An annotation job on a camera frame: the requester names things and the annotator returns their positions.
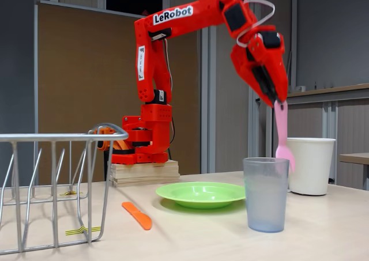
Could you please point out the pink plastic fork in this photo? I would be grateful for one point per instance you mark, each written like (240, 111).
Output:
(281, 122)

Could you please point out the translucent plastic tumbler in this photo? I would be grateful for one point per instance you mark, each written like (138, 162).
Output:
(265, 203)

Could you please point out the green plastic plate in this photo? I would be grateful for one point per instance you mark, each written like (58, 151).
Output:
(199, 194)

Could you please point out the orange plastic knife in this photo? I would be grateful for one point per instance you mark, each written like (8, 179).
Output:
(138, 216)

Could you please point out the red robot arm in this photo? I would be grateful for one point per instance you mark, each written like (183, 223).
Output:
(207, 13)

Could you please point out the grey leaning bar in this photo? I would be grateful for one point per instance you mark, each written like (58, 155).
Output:
(290, 59)

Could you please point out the grey cabinet wooden top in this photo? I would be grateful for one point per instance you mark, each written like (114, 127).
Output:
(351, 122)

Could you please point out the white paper cup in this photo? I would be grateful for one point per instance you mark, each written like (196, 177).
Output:
(314, 168)

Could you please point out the brown side table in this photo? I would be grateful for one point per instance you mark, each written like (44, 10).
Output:
(354, 158)

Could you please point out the small red background object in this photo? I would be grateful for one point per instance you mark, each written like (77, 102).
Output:
(145, 13)

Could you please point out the wooden base block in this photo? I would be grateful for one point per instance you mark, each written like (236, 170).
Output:
(144, 174)

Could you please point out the orange plastic clamp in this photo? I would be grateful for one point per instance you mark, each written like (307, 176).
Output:
(108, 130)

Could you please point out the brown partition board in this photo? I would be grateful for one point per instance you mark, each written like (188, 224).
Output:
(72, 71)

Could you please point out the yellow black striped tape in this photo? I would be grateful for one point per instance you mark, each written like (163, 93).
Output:
(72, 231)
(67, 193)

